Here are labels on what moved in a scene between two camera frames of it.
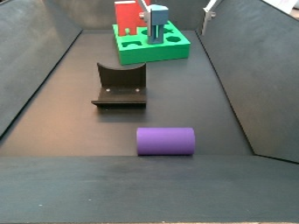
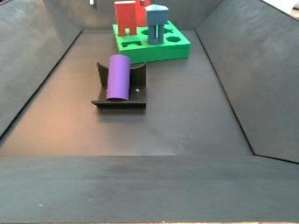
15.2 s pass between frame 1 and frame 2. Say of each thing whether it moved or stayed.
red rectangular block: stayed
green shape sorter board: stayed
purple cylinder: moved
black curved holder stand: stayed
